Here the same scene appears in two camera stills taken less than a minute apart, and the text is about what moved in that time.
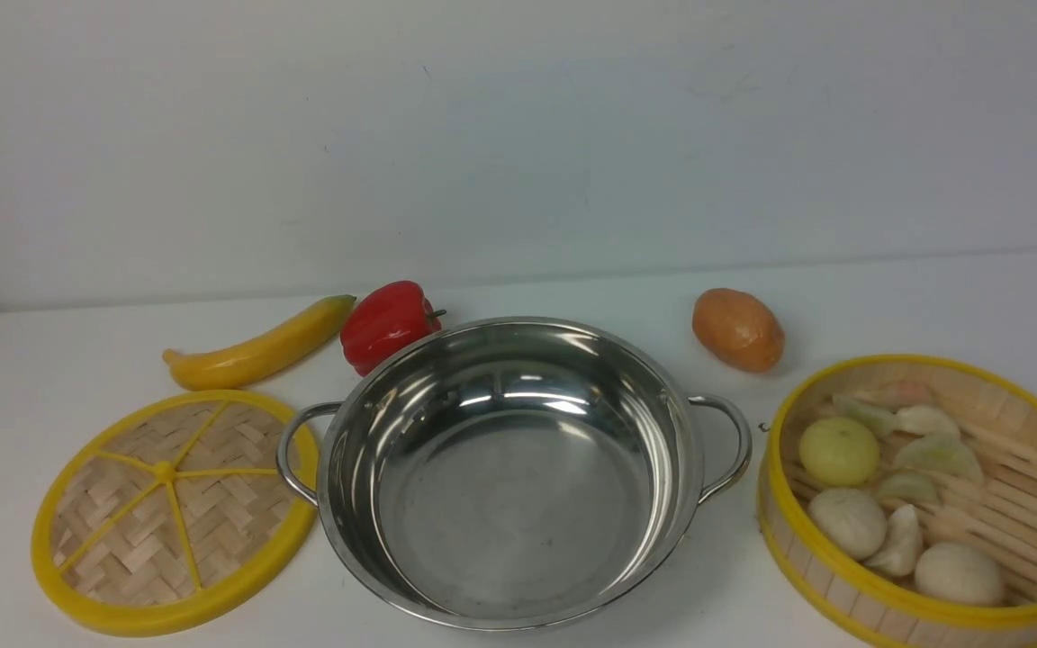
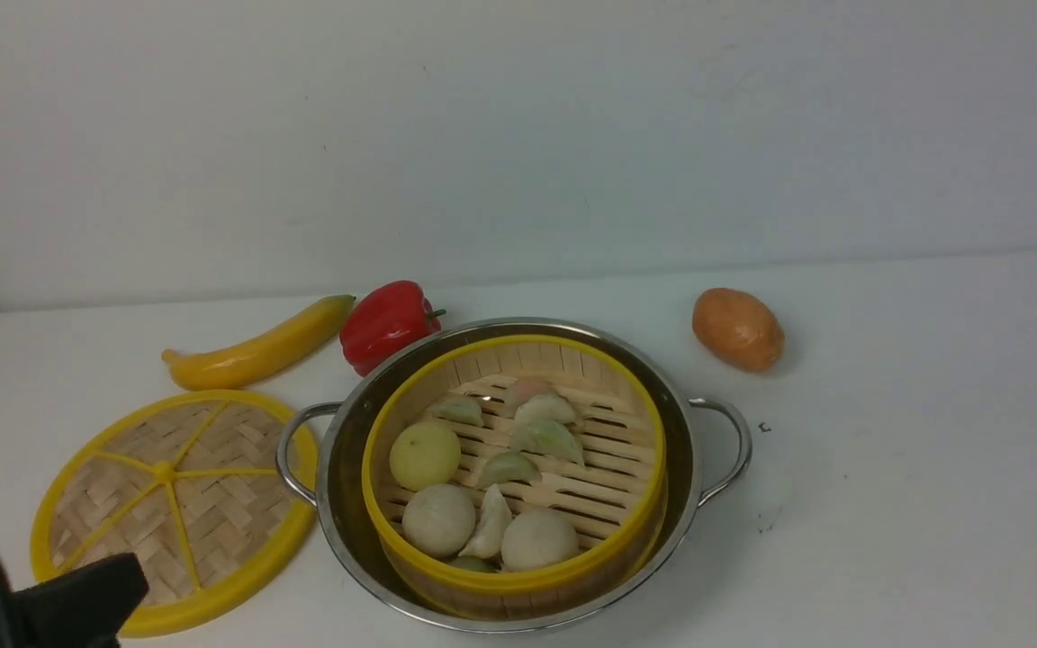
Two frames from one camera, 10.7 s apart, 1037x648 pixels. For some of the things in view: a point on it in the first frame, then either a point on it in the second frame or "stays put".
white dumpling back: [926, 420] → [546, 407]
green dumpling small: [908, 486] → [505, 466]
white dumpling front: [904, 546] → [494, 523]
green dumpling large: [943, 453] → [545, 436]
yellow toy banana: [299, 337] stays put
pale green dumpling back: [878, 421] → [463, 409]
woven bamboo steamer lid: [168, 514] stays put
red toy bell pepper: [386, 321] stays put
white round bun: [960, 572] → [538, 539]
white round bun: [852, 522] → [438, 519]
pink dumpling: [897, 394] → [526, 388]
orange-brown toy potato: [739, 329] stays put
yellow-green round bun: [838, 452] → [424, 454]
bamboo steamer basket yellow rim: [1032, 513] → [516, 476]
